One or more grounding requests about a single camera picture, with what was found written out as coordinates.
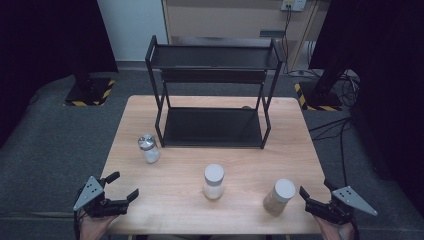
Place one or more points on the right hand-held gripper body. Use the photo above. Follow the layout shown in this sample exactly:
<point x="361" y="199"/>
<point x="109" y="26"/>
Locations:
<point x="333" y="211"/>

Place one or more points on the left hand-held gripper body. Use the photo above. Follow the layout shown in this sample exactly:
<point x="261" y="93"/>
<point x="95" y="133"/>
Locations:
<point x="96" y="205"/>

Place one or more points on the white-lid jar of brown powder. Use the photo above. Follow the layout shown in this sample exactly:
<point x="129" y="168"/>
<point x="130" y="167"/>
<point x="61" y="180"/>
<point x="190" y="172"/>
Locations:
<point x="278" y="198"/>

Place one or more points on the silver-lid jar of white powder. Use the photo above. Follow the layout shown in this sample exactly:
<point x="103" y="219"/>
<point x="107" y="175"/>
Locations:
<point x="150" y="150"/>

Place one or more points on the white-lid jar of white powder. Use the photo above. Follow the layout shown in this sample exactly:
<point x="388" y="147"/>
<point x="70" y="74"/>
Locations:
<point x="213" y="181"/>

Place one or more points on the black metal two-tier rack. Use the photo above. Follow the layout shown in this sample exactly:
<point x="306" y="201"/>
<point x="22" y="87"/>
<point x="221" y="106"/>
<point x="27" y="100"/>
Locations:
<point x="213" y="126"/>

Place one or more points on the person's right hand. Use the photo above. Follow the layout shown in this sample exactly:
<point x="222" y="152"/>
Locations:
<point x="338" y="231"/>

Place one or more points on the person's left hand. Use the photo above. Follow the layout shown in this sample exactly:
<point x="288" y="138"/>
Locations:
<point x="93" y="228"/>

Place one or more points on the striped-edge black stand base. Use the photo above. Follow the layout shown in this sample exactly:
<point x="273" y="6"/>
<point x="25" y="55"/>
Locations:
<point x="96" y="96"/>
<point x="320" y="100"/>

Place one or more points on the black stand column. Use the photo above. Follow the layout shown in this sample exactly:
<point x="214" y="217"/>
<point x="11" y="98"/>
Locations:
<point x="328" y="80"/>
<point x="85" y="78"/>

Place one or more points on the small dark round object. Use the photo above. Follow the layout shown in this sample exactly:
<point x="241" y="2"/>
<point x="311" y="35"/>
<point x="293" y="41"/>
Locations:
<point x="247" y="107"/>

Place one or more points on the dark curtain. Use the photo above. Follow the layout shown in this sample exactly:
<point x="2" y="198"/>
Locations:
<point x="43" y="50"/>
<point x="390" y="66"/>

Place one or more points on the white wall outlet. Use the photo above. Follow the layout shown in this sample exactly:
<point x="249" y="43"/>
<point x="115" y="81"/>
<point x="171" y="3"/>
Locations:
<point x="294" y="4"/>

